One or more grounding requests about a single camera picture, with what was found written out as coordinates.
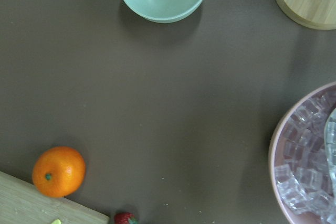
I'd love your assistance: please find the pink ice bowl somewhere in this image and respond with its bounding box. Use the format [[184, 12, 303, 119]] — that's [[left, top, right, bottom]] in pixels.
[[268, 82, 335, 223]]

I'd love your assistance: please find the yellow plastic knife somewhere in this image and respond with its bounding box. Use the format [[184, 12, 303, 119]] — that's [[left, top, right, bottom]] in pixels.
[[51, 219, 61, 224]]

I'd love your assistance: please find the wooden cutting board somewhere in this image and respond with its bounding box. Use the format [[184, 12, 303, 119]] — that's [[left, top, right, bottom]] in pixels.
[[1, 172, 110, 223]]

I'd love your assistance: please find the orange fruit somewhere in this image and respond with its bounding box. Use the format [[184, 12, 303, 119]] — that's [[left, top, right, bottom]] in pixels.
[[32, 146, 86, 198]]

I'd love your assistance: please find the red strawberry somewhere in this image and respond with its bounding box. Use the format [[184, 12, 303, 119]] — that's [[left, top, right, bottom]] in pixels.
[[113, 212, 138, 224]]

